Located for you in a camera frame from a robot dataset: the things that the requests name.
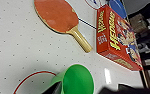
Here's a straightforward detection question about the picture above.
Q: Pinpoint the colourful board game box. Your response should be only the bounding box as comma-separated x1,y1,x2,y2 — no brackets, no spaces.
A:
96,3,144,72

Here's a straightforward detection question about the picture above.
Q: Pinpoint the round blue plate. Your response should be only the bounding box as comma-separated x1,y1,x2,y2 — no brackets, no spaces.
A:
108,0,129,20

